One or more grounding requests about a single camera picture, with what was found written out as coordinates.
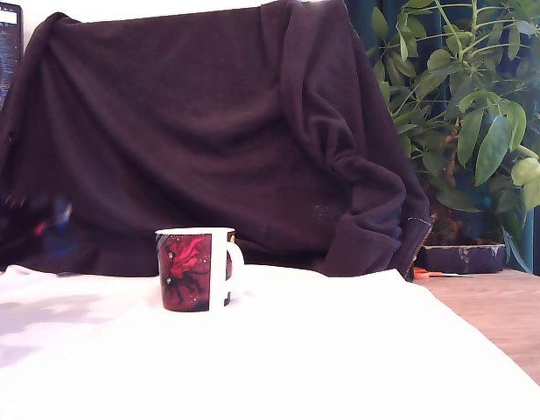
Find white table cloth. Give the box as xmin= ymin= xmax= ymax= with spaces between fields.
xmin=0 ymin=262 xmax=540 ymax=420

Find black computer monitor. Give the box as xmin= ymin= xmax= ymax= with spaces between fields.
xmin=0 ymin=0 xmax=25 ymax=128

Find red printed white mug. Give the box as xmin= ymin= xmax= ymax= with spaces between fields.
xmin=154 ymin=227 xmax=246 ymax=313

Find dark rectangular planter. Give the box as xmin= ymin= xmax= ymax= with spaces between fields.
xmin=416 ymin=243 xmax=507 ymax=276

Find green leafy house plant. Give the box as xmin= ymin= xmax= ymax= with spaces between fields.
xmin=368 ymin=0 xmax=540 ymax=272

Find dark brown draped sweater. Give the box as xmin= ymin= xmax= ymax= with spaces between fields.
xmin=0 ymin=0 xmax=432 ymax=281

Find orange handled scissors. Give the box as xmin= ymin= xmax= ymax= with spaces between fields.
xmin=412 ymin=266 xmax=479 ymax=281

